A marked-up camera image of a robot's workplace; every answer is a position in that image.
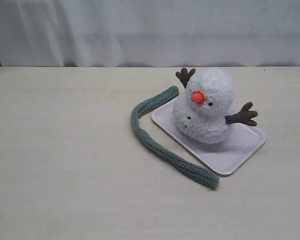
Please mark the white plush snowman toy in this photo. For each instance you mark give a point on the white plush snowman toy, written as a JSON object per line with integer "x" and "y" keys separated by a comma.
{"x": 203, "y": 110}

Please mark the green fleece scarf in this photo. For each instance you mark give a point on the green fleece scarf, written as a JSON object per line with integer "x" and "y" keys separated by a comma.
{"x": 196, "y": 173}

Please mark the white rectangular plastic tray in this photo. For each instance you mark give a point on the white rectangular plastic tray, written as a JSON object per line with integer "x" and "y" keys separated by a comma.
{"x": 222, "y": 158}

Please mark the white backdrop curtain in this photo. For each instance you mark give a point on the white backdrop curtain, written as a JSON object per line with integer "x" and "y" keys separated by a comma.
{"x": 149, "y": 33}

